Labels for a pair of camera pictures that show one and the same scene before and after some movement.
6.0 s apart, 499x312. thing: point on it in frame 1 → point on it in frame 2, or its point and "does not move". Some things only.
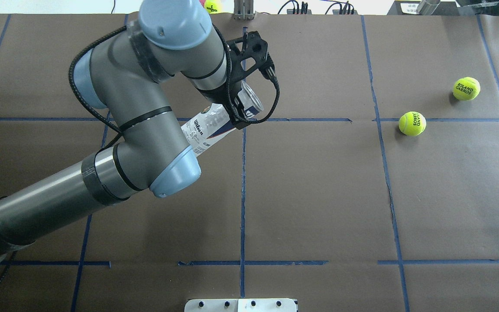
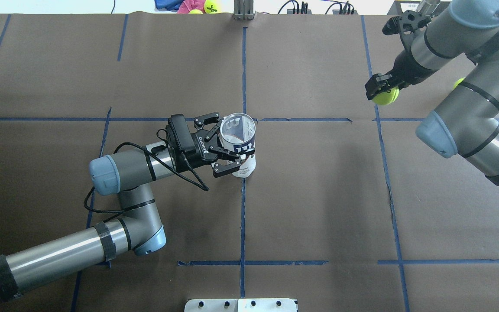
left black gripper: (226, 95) → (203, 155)
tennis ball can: (212, 121) → (237, 132)
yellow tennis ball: (412, 123) → (385, 98)
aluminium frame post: (244, 10) does not move
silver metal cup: (427, 7) does not move
